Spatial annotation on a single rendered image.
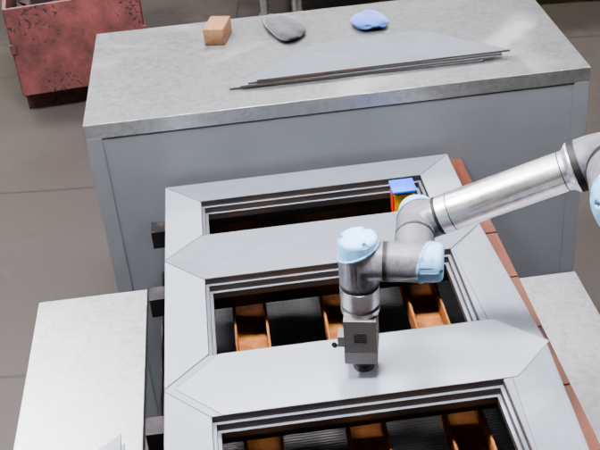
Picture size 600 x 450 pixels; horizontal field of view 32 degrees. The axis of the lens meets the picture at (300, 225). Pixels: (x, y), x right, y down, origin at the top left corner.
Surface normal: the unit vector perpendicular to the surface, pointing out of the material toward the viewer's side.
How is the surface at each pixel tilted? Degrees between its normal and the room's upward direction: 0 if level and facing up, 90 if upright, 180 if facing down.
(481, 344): 1
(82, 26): 90
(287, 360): 0
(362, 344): 90
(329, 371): 0
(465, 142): 90
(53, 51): 90
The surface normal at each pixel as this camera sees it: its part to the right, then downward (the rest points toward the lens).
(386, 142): 0.11, 0.54
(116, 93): -0.07, -0.84
